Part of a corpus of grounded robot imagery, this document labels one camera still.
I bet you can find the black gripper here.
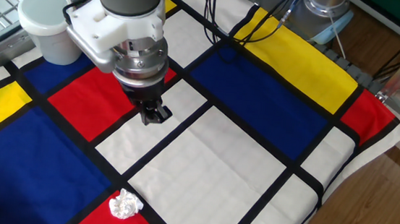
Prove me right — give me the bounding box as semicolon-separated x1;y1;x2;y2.
116;74;176;129

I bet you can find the white paper ball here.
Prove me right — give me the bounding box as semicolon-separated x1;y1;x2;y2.
107;187;146;222

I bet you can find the Mondrian colour block tablecloth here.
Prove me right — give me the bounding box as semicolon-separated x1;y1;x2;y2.
0;0;400;224

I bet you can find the white plastic cup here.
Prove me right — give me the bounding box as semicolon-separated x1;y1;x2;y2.
13;0;88;68

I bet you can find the grey ribbed edge strip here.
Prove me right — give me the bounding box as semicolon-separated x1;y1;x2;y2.
309;40;388;96

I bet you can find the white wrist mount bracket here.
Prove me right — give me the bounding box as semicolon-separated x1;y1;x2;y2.
62;0;169;61

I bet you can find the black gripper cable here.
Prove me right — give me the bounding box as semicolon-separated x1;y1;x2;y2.
193;0;239;65

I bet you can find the black cable silver connector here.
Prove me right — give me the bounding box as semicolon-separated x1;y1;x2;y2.
227;0;307;49

